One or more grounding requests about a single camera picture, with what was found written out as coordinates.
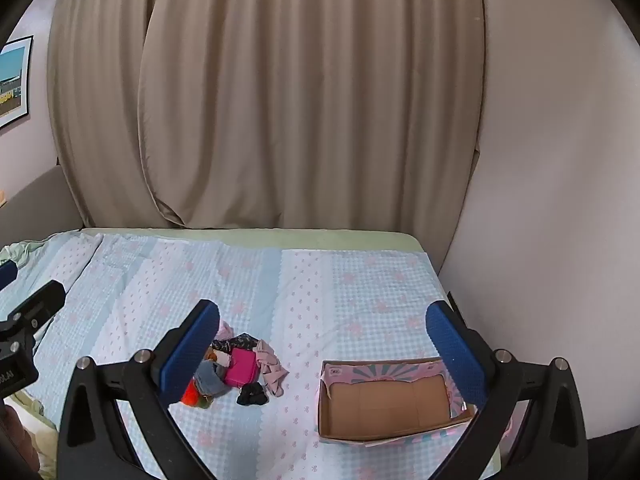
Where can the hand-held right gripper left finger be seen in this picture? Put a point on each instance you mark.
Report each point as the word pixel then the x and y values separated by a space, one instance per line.
pixel 189 355

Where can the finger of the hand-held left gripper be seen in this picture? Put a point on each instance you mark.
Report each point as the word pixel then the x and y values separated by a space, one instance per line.
pixel 42 302
pixel 7 275

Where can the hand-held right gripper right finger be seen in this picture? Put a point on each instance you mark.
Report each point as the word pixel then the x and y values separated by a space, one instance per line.
pixel 456 355

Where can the grey blue denim item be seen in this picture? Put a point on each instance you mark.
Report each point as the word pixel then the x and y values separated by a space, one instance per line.
pixel 210 380

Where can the orange soft item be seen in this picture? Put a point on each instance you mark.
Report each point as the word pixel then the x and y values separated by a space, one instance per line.
pixel 191 395

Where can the pink fluffy plush item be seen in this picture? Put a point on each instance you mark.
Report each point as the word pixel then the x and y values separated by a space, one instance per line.
pixel 225 331

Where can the black plastic bag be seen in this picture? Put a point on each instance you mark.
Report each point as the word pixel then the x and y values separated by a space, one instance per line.
pixel 240 342

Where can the magenta pouch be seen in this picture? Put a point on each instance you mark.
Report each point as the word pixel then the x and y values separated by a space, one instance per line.
pixel 242 367

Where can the printed cardboard box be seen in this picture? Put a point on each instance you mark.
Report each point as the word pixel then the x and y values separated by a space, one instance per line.
pixel 385 405

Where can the person's left hand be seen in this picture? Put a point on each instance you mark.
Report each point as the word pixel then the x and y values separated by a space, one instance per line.
pixel 17 435

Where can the small green item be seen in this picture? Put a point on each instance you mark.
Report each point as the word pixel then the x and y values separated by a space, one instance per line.
pixel 206 402

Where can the grey upholstered headboard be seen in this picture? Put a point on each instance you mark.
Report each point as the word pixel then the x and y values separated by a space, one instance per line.
pixel 35 210

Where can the pale crumpled cloth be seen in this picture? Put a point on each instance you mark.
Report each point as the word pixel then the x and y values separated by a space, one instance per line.
pixel 40 440

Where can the black scrunchie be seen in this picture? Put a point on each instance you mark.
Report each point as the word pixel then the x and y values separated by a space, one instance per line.
pixel 252 395

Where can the dusty pink cloth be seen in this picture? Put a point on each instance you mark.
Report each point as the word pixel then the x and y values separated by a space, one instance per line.
pixel 272 367

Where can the blue checked floral blanket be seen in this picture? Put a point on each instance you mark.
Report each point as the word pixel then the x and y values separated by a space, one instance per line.
pixel 300 310

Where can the light green bed sheet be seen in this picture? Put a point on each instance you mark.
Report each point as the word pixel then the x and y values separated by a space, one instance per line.
pixel 300 234

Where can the narrow beige curtain panel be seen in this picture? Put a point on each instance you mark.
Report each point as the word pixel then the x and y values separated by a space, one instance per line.
pixel 95 100

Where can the wide beige curtain panel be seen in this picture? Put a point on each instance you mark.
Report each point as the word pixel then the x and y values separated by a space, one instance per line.
pixel 310 100

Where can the framed wall picture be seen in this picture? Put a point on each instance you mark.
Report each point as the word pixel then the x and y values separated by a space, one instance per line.
pixel 12 85

